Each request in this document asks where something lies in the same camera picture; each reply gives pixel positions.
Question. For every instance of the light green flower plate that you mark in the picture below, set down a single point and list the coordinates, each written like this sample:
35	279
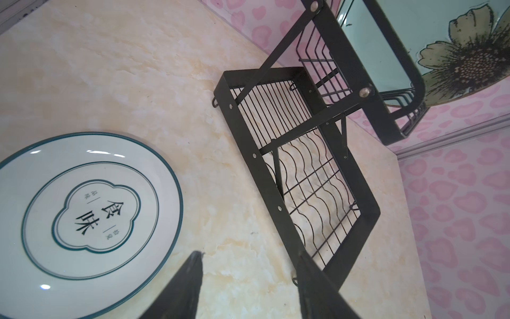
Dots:
458	47

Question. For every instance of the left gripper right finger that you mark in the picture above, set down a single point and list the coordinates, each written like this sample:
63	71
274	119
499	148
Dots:
318	297

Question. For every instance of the aluminium frame post right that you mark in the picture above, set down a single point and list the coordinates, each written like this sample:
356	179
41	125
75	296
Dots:
476	131

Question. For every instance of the white plate black rings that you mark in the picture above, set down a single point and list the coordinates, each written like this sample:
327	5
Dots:
87	223

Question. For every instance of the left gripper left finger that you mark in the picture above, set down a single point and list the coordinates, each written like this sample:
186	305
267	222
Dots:
180	297

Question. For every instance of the black wire dish rack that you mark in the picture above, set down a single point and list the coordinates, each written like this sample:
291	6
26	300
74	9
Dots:
289	120

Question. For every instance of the aluminium floor rail left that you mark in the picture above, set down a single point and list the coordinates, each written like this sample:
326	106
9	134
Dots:
13	11

